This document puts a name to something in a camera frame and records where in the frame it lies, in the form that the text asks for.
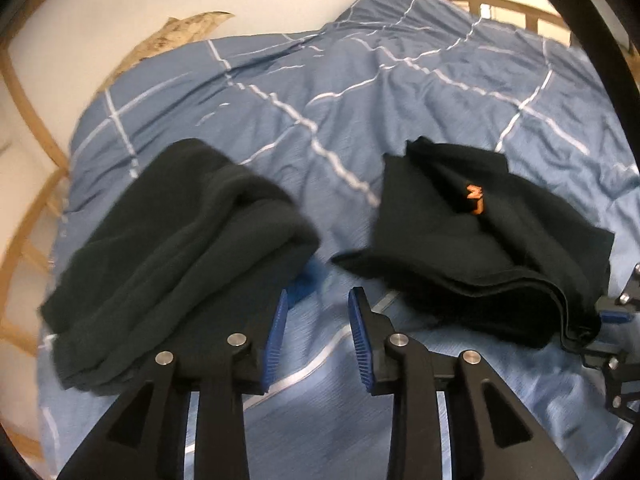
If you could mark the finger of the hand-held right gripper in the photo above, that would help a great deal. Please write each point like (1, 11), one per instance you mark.
(625, 302)
(617, 360)

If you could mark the wooden bunk bed frame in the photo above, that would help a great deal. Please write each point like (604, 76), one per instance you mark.
(505, 4)

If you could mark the blue folded garment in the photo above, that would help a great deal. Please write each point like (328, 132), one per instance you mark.
(310, 280)

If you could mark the black shorts with orange print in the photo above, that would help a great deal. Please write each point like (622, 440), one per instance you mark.
(450, 250)

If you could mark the blue checked duvet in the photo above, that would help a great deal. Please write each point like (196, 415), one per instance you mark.
(350, 85)

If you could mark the beige camouflage pillow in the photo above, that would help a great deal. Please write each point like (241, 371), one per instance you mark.
(180, 30)

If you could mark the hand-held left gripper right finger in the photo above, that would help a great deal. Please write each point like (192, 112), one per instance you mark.
(361, 350)

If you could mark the dark pants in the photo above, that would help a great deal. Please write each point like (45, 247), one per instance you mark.
(175, 240)

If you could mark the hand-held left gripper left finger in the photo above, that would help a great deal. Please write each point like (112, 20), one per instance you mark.
(274, 350)

